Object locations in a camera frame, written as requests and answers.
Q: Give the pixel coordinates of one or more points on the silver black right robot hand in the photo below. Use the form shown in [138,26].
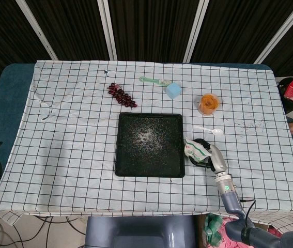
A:
[217,157]

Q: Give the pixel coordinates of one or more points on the white green plastic bag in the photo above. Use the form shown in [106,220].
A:
[195,151]

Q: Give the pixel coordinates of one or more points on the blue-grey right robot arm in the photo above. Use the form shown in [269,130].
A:
[230,199]

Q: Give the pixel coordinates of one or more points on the black rectangular tray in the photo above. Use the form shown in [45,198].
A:
[148,144]

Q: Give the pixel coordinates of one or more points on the white plastic spoon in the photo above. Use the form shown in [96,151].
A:
[217,132]

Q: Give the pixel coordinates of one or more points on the orange food in clear cup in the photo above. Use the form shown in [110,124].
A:
[208,103]

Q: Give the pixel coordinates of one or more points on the green plastic pieces pile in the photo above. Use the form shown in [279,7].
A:
[213,230]

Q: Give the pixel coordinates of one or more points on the light blue sponge cube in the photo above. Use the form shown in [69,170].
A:
[173,90]

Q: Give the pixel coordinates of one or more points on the pink cloth pile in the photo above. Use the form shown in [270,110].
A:
[235,239]

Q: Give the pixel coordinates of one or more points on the white black checkered tablecloth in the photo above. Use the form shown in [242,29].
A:
[71,155]

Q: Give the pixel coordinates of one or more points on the blue-grey robot torso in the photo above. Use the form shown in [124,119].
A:
[136,232]

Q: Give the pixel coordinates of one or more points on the dark red grape bunch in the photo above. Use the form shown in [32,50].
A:
[121,95]

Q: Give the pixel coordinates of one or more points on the white partition frame post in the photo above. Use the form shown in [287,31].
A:
[107,31]
[195,31]
[278,33]
[39,32]

